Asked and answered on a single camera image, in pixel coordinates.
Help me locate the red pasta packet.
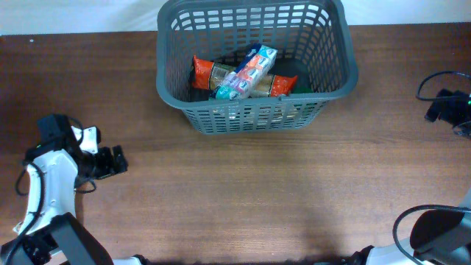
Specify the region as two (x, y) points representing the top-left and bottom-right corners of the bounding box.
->
(189, 56), (297, 98)

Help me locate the grey plastic basket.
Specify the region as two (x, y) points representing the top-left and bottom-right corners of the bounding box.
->
(156, 0), (358, 135)

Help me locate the green lidded seasoning jar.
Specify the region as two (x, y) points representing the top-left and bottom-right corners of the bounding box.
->
(291, 84), (313, 107)

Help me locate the colourful tissue pack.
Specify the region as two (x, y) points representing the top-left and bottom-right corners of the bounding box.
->
(209, 43), (277, 100)

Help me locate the beige snack bag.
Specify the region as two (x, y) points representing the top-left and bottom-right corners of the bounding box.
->
(244, 104), (301, 127)

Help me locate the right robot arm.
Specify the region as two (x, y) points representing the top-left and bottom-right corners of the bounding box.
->
(342, 89), (470, 264)

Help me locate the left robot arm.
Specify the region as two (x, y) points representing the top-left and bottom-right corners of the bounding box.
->
(1, 114), (149, 265)

